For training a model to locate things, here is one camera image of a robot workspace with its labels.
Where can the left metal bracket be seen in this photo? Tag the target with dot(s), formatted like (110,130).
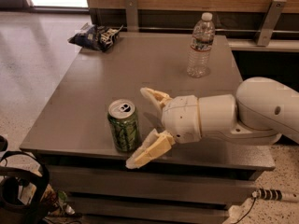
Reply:
(131,15)

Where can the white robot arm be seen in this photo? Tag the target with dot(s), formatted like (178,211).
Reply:
(261,111)

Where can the metal bracket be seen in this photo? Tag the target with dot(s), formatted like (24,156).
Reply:
(270,20)
(131,15)

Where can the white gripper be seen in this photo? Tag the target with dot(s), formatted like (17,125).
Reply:
(181,118)

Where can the right metal bracket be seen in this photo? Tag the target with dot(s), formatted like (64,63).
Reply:
(270,20)

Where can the black white striped cable plug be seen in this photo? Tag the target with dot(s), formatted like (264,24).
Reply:
(275,195)

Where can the blue chip bag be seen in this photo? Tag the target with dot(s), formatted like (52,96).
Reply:
(95,37)

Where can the green soda can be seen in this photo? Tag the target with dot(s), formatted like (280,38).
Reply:
(123,121)

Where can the clear plastic water bottle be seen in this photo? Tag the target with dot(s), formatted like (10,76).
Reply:
(201,44)

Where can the grey drawer cabinet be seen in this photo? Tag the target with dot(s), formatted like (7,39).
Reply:
(192,184)

